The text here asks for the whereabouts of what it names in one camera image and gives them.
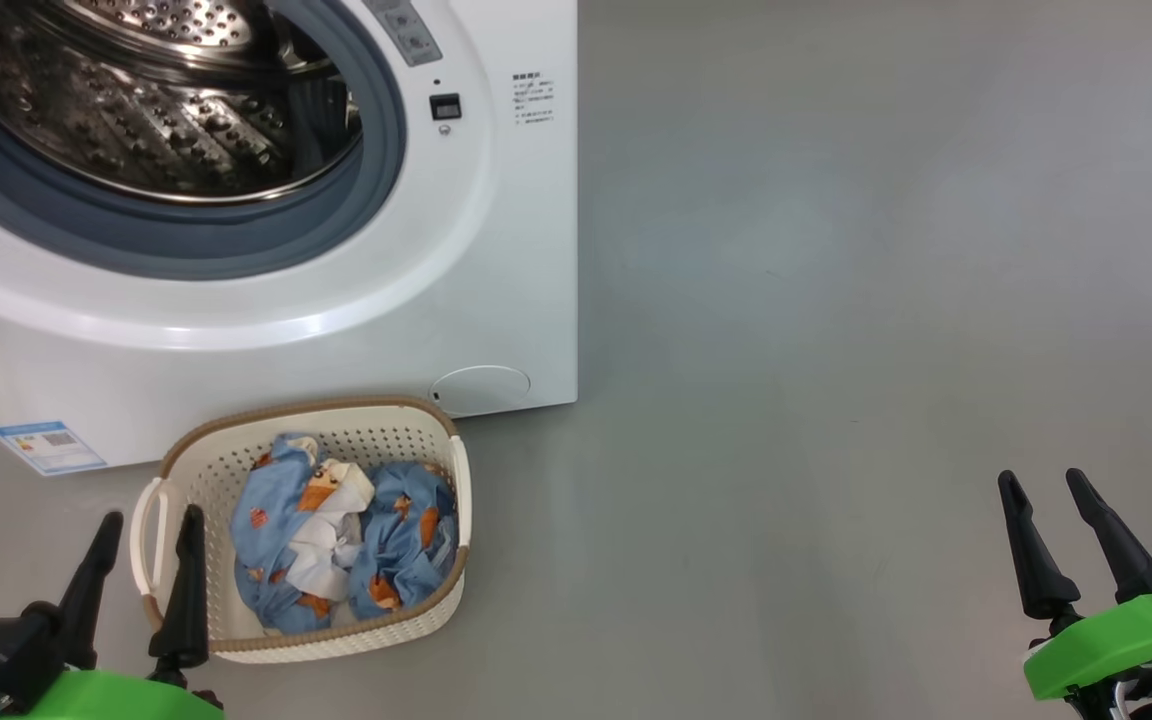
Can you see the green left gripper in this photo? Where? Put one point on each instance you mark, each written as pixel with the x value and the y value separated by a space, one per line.
pixel 106 700

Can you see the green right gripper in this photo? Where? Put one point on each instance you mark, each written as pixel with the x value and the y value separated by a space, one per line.
pixel 1116 645

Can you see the blue bear-print garment white lining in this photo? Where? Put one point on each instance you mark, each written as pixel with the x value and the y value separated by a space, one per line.
pixel 266 520

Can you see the grey rubber door gasket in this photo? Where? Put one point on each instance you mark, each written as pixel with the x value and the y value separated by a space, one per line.
pixel 186 245

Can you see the stainless steel washing machine drum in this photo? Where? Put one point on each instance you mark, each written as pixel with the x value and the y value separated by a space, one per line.
pixel 136 110

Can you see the white front-load washing machine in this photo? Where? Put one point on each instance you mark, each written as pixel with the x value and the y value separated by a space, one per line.
pixel 516 250

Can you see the blue energy label sticker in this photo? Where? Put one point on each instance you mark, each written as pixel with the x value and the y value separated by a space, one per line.
pixel 49 447

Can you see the cream perforated laundry basket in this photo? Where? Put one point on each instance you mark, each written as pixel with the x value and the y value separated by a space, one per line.
pixel 336 640

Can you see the round white filter cover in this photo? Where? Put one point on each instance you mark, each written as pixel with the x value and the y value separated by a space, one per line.
pixel 481 390

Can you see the grey plastic cover plate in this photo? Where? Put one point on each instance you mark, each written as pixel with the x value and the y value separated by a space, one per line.
pixel 411 35

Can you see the printed warning text label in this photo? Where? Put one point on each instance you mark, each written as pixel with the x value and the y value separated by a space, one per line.
pixel 533 97

